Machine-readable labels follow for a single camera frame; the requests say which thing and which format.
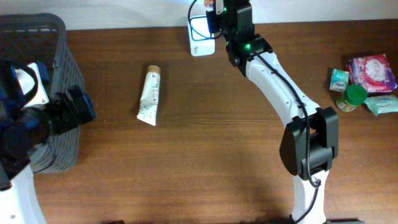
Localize dark grey plastic basket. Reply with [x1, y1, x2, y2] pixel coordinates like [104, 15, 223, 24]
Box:
[1, 13, 85, 173]

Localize green lid jar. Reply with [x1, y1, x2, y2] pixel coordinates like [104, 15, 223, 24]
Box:
[336, 84, 368, 112]

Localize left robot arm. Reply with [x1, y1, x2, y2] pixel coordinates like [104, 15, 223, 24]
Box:
[1, 60, 96, 223]

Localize teal tissue packet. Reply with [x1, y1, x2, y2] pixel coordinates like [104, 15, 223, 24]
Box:
[330, 69, 349, 92]

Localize red purple snack bag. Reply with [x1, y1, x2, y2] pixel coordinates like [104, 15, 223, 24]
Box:
[346, 54, 397, 93]

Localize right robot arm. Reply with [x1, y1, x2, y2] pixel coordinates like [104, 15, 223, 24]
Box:
[206, 0, 338, 223]

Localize orange tissue packet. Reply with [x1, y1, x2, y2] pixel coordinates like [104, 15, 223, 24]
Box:
[203, 0, 216, 7]

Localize white bamboo print tube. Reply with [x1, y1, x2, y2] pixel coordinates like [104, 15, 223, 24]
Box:
[137, 65, 161, 126]

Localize mint toilet tissue pack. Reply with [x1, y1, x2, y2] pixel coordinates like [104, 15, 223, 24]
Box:
[364, 95, 398, 116]

